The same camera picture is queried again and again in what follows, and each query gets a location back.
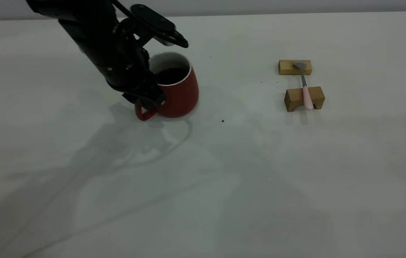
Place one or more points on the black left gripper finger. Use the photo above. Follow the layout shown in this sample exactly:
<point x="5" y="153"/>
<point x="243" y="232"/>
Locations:
<point x="156" y="96"/>
<point x="134" y="98"/>

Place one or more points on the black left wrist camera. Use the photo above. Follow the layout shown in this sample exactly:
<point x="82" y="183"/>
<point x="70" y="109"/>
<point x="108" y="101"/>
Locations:
<point x="154" y="23"/>

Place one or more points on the flat rectangular wooden block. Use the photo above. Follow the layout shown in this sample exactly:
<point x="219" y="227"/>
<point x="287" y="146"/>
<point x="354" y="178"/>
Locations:
<point x="287" y="68"/>

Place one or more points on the arched wooden block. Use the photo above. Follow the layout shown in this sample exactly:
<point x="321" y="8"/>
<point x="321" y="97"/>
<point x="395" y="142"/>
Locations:
<point x="296" y="96"/>

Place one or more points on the red ceramic mug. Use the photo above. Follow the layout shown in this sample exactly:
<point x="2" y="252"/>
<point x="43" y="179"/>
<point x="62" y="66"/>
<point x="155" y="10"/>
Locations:
<point x="181" y="96"/>

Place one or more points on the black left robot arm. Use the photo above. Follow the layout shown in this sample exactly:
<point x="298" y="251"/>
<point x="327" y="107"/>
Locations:
<point x="81" y="14"/>

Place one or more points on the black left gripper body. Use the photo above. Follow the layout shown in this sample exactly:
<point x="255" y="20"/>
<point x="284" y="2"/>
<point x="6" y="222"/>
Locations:
<point x="120" y="68"/>

